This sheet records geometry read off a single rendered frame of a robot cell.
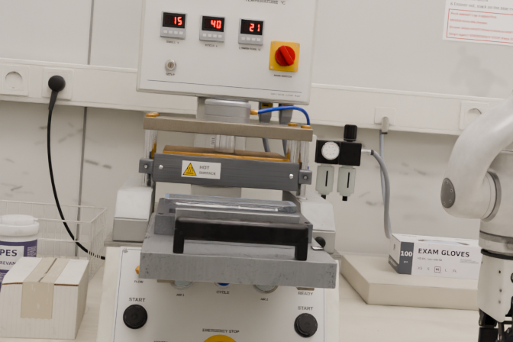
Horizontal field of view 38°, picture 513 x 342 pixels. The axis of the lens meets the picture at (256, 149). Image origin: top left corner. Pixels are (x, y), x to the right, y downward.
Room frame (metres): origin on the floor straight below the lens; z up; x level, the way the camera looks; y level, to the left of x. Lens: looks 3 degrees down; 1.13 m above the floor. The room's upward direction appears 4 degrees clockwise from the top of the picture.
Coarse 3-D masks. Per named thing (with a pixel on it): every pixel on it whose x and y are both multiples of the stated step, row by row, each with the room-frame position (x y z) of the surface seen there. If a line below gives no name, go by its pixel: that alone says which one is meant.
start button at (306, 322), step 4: (304, 316) 1.04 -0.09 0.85; (308, 316) 1.04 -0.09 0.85; (300, 320) 1.03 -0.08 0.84; (304, 320) 1.03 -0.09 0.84; (308, 320) 1.03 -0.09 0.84; (312, 320) 1.03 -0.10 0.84; (296, 324) 1.03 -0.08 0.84; (300, 324) 1.03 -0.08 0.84; (304, 324) 1.03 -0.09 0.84; (308, 324) 1.03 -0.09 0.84; (312, 324) 1.03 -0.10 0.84; (300, 328) 1.03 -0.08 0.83; (304, 328) 1.03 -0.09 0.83; (308, 328) 1.03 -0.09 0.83; (312, 328) 1.03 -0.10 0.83; (300, 332) 1.03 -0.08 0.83; (304, 332) 1.03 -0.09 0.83; (308, 332) 1.03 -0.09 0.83; (312, 332) 1.03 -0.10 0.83
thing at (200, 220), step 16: (176, 224) 0.81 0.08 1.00; (192, 224) 0.81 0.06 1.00; (208, 224) 0.81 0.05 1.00; (224, 224) 0.81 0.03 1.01; (240, 224) 0.81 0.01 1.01; (256, 224) 0.82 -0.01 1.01; (272, 224) 0.82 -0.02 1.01; (288, 224) 0.82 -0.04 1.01; (304, 224) 0.83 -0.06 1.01; (176, 240) 0.81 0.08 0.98; (208, 240) 0.81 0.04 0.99; (224, 240) 0.81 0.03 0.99; (240, 240) 0.82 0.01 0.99; (256, 240) 0.82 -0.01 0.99; (272, 240) 0.82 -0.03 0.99; (288, 240) 0.82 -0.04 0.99; (304, 240) 0.82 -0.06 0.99; (304, 256) 0.82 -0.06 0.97
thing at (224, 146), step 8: (216, 136) 1.26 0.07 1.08; (224, 136) 1.25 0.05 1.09; (232, 136) 1.25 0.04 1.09; (216, 144) 1.26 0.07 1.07; (224, 144) 1.25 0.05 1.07; (232, 144) 1.26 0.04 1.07; (168, 152) 1.17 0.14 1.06; (176, 152) 1.17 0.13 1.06; (184, 152) 1.18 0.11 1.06; (192, 152) 1.18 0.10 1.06; (200, 152) 1.20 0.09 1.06; (208, 152) 1.22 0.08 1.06; (216, 152) 1.23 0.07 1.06; (224, 152) 1.25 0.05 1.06; (232, 152) 1.26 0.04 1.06; (240, 152) 1.29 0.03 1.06; (248, 152) 1.31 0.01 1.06; (256, 152) 1.33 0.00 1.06; (264, 152) 1.35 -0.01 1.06; (272, 160) 1.19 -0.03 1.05; (280, 160) 1.19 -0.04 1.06; (288, 160) 1.19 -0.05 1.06
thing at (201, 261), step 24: (192, 216) 0.88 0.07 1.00; (216, 216) 0.88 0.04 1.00; (240, 216) 0.88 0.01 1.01; (264, 216) 0.89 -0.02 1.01; (288, 216) 0.89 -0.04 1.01; (144, 240) 0.87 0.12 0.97; (168, 240) 0.88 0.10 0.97; (192, 240) 0.88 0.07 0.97; (312, 240) 0.96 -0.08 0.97; (144, 264) 0.80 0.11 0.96; (168, 264) 0.81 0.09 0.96; (192, 264) 0.81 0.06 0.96; (216, 264) 0.81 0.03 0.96; (240, 264) 0.81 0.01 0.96; (264, 264) 0.82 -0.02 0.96; (288, 264) 0.82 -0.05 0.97; (312, 264) 0.82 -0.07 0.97; (336, 264) 0.83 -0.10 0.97; (312, 288) 0.84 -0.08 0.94
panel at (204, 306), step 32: (128, 256) 1.05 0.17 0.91; (128, 288) 1.03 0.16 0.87; (160, 288) 1.04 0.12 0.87; (192, 288) 1.04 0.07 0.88; (224, 288) 1.04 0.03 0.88; (288, 288) 1.06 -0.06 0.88; (160, 320) 1.02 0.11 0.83; (192, 320) 1.02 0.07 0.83; (224, 320) 1.03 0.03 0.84; (256, 320) 1.03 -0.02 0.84; (288, 320) 1.04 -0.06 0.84; (320, 320) 1.05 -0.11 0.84
